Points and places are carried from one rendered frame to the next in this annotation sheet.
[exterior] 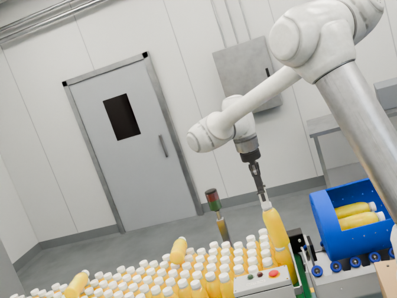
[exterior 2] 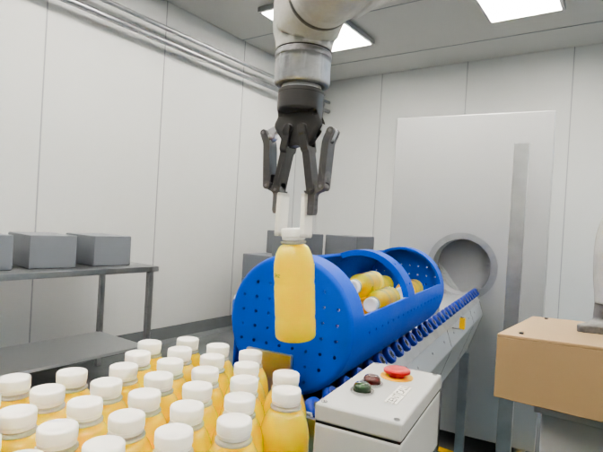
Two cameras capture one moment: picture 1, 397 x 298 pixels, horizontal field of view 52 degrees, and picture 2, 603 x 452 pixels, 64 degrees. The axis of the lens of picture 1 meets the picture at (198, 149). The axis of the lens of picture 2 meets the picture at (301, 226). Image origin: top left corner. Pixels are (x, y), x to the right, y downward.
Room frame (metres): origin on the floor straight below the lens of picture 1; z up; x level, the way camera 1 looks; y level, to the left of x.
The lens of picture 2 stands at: (1.25, 0.55, 1.30)
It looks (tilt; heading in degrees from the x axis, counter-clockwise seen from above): 0 degrees down; 288
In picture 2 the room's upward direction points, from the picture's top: 3 degrees clockwise
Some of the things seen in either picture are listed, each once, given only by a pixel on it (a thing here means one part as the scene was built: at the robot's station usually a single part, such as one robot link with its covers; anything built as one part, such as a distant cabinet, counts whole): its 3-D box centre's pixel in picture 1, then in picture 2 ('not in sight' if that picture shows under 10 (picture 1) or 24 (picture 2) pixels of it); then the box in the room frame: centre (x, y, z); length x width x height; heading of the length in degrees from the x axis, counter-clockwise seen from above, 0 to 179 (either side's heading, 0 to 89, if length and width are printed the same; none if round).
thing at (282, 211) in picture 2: not in sight; (282, 214); (1.52, -0.18, 1.31); 0.03 x 0.01 x 0.07; 81
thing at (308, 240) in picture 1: (311, 252); (269, 382); (1.58, -0.31, 0.99); 0.10 x 0.02 x 0.12; 171
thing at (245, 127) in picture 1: (235, 116); (309, 1); (1.49, -0.17, 1.65); 0.13 x 0.11 x 0.16; 125
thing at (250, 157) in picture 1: (252, 161); (300, 117); (1.50, -0.18, 1.47); 0.08 x 0.07 x 0.09; 171
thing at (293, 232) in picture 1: (296, 242); not in sight; (1.78, -0.30, 0.95); 0.10 x 0.07 x 0.10; 171
